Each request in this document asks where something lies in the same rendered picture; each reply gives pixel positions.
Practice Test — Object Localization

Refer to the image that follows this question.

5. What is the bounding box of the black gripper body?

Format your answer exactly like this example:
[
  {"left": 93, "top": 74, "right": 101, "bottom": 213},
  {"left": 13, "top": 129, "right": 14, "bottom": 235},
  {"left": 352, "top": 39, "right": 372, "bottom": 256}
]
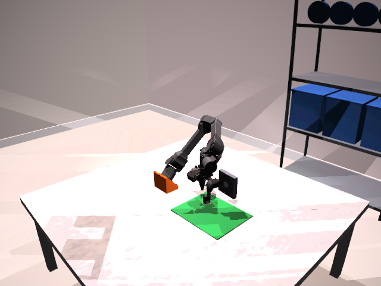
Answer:
[{"left": 198, "top": 164, "right": 222, "bottom": 189}]

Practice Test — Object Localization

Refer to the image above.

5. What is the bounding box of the black fan cable with plug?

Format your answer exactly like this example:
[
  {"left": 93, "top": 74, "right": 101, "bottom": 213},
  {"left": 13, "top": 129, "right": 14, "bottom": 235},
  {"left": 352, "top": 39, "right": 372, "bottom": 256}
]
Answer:
[{"left": 201, "top": 193, "right": 221, "bottom": 204}]

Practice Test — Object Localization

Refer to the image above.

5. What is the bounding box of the green circuit board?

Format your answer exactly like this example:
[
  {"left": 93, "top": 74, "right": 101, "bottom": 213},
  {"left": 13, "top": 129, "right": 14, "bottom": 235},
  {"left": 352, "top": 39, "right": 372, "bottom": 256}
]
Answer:
[{"left": 170, "top": 192, "right": 253, "bottom": 240}]

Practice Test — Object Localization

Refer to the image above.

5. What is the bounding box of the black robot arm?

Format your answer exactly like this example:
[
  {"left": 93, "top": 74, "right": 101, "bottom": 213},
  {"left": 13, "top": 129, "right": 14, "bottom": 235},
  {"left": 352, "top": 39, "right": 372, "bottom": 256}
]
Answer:
[{"left": 160, "top": 115, "right": 224, "bottom": 182}]

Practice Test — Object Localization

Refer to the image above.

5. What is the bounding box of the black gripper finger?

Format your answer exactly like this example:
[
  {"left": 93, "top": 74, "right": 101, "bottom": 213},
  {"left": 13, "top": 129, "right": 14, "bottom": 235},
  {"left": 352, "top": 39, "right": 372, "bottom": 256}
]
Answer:
[
  {"left": 198, "top": 179, "right": 206, "bottom": 191},
  {"left": 205, "top": 184, "right": 213, "bottom": 195}
]

